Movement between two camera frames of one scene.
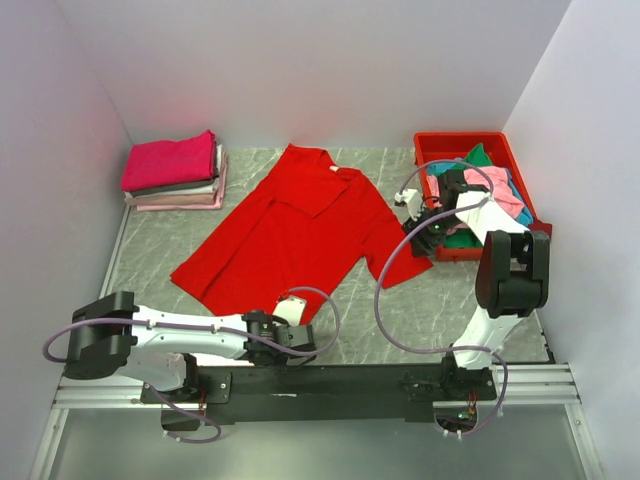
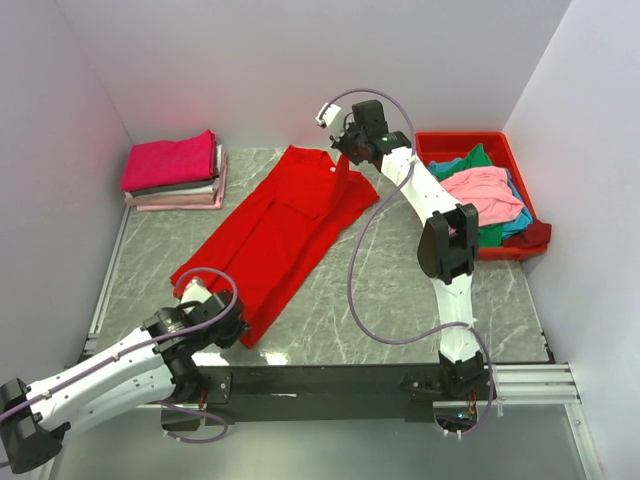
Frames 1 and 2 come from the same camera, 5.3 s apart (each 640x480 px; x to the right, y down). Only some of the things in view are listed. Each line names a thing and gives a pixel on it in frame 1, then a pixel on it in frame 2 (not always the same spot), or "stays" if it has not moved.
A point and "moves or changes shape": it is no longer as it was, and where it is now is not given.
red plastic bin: (433, 147) stays
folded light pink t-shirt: (217, 205) stays
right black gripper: (421, 241) → (339, 144)
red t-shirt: (298, 231) moves or changes shape
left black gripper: (284, 360) → (237, 328)
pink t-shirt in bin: (504, 193) stays
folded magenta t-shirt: (161, 163) stays
